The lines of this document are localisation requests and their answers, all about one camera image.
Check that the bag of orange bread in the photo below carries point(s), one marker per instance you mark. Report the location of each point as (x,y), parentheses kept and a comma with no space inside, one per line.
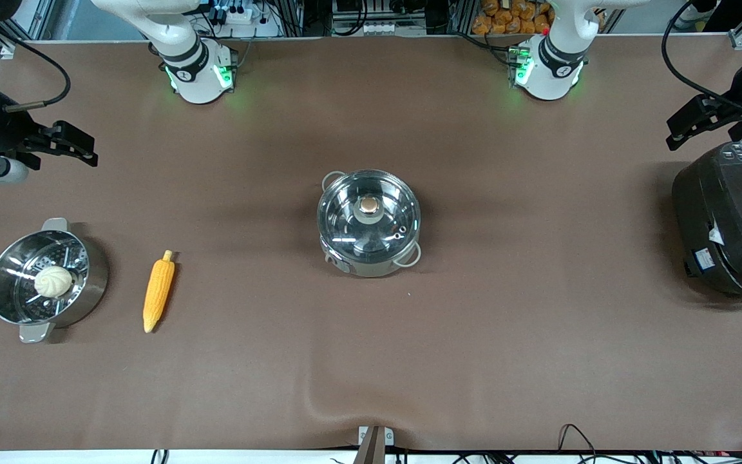
(506,19)

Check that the glass pot lid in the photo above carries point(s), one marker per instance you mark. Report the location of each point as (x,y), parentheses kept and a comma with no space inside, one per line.
(345,219)

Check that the yellow corn cob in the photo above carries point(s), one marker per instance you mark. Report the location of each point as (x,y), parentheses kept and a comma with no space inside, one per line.
(158,290)

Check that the steel cooking pot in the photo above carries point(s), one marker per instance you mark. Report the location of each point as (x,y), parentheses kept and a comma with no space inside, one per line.
(371,269)

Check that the brown table cover mat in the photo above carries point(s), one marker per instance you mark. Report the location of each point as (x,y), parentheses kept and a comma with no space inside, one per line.
(371,361)

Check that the white power strip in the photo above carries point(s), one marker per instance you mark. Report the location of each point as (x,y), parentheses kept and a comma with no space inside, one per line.
(242,16)
(384,29)

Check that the steel steamer pot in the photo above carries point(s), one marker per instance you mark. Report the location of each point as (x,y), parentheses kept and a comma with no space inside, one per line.
(10,290)

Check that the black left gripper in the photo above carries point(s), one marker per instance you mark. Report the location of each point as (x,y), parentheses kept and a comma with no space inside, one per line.
(741,95)

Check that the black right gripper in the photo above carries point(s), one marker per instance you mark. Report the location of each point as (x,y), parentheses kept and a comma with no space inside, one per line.
(10,131)

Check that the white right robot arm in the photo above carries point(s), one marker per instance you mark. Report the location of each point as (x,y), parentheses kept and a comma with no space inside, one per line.
(197,71)

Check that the grey sneaker shoe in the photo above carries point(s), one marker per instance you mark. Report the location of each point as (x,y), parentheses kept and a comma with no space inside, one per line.
(686,19)

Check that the black rice cooker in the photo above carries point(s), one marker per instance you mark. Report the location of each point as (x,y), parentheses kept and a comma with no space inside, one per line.
(732,219)

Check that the white steamed bun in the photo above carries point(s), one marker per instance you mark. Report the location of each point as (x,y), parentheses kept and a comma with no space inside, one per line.
(53,281)

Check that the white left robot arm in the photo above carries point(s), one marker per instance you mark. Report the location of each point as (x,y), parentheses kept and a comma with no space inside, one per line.
(548,71)

